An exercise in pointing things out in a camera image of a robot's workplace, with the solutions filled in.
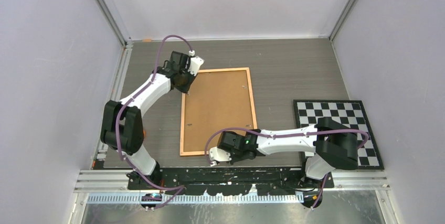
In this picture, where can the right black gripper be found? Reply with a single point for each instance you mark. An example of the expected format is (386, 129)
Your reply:
(234, 158)

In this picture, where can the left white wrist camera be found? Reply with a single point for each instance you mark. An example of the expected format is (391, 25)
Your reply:
(195, 63)

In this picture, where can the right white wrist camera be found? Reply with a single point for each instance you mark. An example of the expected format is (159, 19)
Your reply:
(218, 155)

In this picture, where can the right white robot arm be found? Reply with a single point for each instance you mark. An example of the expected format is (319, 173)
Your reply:
(334, 146)

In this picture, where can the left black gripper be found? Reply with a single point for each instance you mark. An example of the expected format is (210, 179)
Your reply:
(186, 89)

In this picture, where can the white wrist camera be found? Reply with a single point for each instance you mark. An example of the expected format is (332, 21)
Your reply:
(195, 63)
(218, 155)

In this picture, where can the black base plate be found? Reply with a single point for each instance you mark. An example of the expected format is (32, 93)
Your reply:
(233, 181)

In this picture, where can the wooden picture frame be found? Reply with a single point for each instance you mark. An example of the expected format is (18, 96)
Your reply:
(217, 99)

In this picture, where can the black white checkerboard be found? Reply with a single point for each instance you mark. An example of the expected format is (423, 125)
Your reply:
(350, 113)

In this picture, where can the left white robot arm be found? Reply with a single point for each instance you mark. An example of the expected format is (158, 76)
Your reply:
(122, 124)

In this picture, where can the aluminium rail front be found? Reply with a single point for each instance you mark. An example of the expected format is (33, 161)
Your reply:
(111, 187)

